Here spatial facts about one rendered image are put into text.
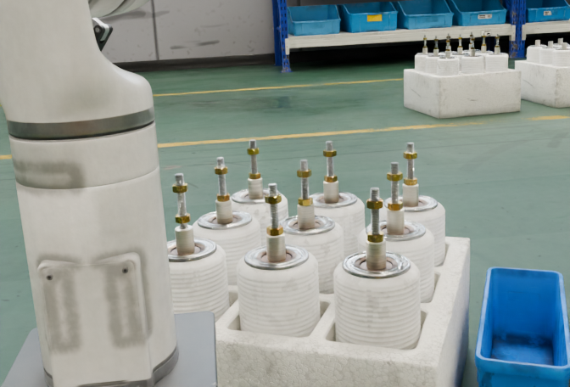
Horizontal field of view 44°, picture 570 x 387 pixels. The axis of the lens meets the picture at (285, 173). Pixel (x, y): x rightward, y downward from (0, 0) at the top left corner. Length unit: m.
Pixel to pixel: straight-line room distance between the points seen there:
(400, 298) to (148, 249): 0.37
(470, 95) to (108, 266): 2.78
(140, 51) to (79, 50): 5.58
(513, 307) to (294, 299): 0.47
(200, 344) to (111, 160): 0.17
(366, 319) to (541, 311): 0.46
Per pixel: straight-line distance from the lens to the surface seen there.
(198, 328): 0.56
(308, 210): 0.91
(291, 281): 0.79
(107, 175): 0.44
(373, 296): 0.75
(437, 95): 3.10
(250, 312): 0.81
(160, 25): 5.98
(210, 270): 0.84
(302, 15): 5.78
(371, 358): 0.75
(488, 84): 3.19
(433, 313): 0.85
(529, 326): 1.18
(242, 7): 5.97
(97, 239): 0.45
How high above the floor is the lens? 0.55
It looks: 14 degrees down
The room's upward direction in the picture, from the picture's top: 3 degrees counter-clockwise
